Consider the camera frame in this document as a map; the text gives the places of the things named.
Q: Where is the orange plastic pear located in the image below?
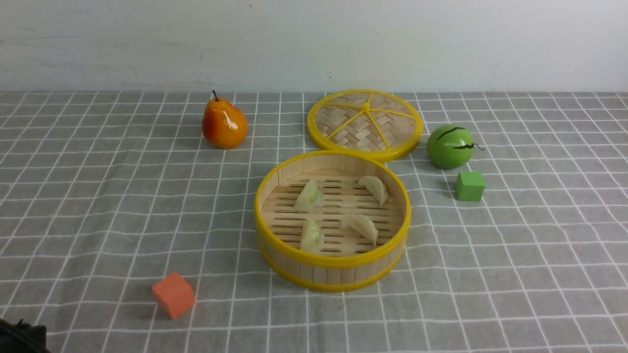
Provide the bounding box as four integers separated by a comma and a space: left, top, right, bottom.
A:
202, 90, 248, 150

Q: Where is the woven bamboo steamer lid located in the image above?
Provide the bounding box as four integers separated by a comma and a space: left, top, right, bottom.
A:
306, 89, 423, 163

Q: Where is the white dumpling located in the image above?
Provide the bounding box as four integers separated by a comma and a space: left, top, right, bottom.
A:
341, 214, 379, 247
358, 175, 389, 208

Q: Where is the bamboo steamer tray yellow rim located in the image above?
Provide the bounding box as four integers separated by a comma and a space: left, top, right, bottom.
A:
254, 151, 411, 292

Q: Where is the grey checked tablecloth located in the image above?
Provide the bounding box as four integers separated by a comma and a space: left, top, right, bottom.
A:
0, 92, 628, 353

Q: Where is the green toy watermelon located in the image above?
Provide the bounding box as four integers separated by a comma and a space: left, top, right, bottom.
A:
427, 124, 485, 170

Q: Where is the orange wooden cube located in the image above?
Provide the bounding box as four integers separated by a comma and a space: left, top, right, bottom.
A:
151, 271, 196, 320

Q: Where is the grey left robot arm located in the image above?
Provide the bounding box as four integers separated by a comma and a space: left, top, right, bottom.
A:
0, 319, 49, 353

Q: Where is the green wooden cube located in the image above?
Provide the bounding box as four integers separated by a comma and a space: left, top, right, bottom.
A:
455, 171, 485, 202

